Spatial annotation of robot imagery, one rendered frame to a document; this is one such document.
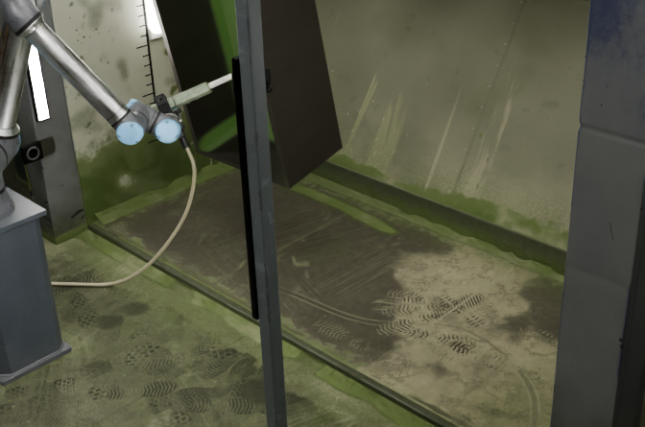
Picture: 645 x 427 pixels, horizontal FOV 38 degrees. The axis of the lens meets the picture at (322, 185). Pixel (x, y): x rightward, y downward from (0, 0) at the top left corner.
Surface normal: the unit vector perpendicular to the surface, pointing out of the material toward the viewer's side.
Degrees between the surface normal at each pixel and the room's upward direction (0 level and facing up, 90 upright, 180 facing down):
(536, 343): 0
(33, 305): 90
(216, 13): 90
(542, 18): 57
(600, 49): 90
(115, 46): 90
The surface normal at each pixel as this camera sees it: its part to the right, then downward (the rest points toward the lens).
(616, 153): -0.70, 0.34
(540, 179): -0.60, -0.20
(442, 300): -0.04, -0.90
